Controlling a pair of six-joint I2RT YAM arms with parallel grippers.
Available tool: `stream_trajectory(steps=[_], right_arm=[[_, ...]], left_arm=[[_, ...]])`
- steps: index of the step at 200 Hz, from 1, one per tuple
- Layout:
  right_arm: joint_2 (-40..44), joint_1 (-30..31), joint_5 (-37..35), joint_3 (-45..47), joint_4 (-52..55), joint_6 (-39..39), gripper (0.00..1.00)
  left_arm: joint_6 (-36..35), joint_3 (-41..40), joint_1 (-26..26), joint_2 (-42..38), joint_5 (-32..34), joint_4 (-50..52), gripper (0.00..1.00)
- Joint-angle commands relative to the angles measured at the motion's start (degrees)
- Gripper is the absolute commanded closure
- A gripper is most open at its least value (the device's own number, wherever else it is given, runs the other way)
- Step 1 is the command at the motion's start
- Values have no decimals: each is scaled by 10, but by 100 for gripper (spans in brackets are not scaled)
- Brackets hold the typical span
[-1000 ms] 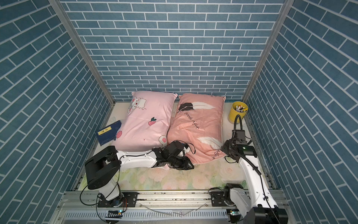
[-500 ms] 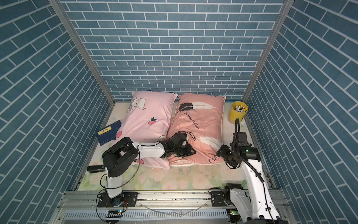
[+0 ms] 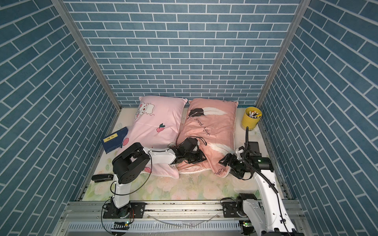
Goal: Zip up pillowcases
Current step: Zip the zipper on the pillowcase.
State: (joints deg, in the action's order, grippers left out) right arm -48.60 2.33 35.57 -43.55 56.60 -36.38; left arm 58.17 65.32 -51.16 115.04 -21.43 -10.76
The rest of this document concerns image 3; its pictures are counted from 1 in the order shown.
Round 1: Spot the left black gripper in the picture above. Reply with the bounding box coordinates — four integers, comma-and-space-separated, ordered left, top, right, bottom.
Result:
183, 149, 208, 164

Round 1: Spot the salmon pink feather pillow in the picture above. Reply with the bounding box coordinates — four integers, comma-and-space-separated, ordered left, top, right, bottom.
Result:
177, 98, 238, 178

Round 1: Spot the light pink cartoon pillow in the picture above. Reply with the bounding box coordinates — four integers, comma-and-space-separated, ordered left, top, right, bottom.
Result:
116, 95, 189, 180

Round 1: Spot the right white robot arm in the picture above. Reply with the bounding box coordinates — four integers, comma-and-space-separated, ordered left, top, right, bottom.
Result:
219, 141, 304, 236

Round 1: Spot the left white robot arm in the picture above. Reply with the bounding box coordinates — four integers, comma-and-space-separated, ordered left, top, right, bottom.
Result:
112, 137, 207, 209

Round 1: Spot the yellow pen holder cup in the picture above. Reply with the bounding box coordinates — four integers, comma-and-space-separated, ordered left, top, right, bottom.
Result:
241, 107, 262, 130

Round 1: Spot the blue book yellow label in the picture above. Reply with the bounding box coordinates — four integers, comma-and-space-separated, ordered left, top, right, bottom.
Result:
101, 127, 129, 153

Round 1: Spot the left black camera cable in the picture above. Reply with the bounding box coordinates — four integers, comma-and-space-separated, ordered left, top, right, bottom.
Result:
177, 135, 208, 148

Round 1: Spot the black corrugated camera cable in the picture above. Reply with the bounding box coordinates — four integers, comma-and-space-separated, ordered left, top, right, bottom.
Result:
244, 126, 280, 195

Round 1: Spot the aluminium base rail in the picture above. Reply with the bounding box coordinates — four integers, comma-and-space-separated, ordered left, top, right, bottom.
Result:
53, 199, 308, 236

